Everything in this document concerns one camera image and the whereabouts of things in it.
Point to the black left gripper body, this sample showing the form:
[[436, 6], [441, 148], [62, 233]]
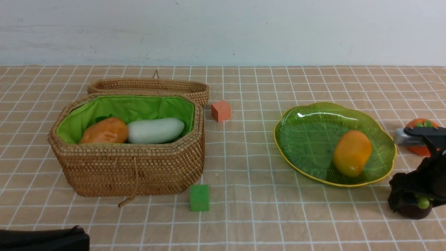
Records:
[[70, 239]]

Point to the green foam cube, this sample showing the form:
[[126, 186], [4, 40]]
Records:
[[199, 198]]

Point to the dark purple toy mangosteen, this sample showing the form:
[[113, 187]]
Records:
[[420, 210]]

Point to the orange foam cube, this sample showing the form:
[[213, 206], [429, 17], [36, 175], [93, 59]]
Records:
[[221, 111]]

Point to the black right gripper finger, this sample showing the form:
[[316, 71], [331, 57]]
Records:
[[404, 187]]

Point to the woven wicker basket lid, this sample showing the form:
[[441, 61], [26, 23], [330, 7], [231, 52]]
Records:
[[197, 91]]

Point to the white toy radish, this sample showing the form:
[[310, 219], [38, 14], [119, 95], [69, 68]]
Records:
[[157, 131]]

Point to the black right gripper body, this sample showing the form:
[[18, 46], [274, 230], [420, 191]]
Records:
[[429, 177]]

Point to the brown toy potato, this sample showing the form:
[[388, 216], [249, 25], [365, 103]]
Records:
[[108, 131]]

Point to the orange toy persimmon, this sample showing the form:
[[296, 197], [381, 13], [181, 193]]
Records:
[[419, 122]]

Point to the green glass leaf plate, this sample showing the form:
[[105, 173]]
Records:
[[306, 137]]

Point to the woven wicker basket green lining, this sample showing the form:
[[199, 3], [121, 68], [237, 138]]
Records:
[[116, 170]]

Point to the yellow orange toy mango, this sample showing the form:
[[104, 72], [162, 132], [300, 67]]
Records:
[[352, 153]]

